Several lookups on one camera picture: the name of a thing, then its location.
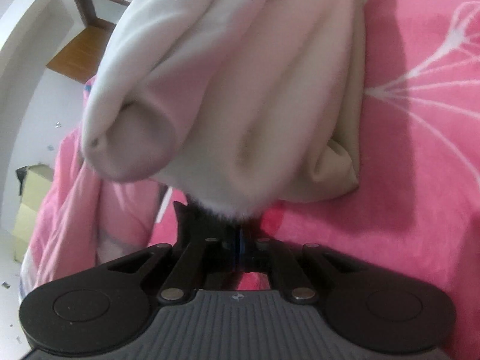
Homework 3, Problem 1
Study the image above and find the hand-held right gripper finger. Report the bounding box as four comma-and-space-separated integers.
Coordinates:
107, 232, 241, 304
240, 232, 362, 304

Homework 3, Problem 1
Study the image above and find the black t-shirt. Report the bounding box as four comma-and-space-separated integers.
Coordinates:
172, 199, 233, 256

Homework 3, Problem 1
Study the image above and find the pale pink garment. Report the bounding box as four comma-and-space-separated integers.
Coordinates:
150, 0, 366, 222

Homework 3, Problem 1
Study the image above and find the beige folded garment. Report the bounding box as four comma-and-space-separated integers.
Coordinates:
277, 0, 376, 201

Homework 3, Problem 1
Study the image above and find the pink floral quilt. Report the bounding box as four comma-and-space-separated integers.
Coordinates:
20, 73, 175, 293

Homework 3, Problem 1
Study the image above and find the pink flower-print blanket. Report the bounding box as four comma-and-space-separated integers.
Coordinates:
148, 0, 480, 360

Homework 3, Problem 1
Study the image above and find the brown wooden door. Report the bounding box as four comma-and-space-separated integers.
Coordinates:
46, 0, 131, 83

